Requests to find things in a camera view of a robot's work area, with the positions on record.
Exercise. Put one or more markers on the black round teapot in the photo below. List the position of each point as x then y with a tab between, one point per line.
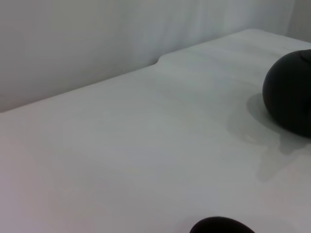
291	97

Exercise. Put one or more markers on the small dark teacup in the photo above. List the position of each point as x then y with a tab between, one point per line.
221	227

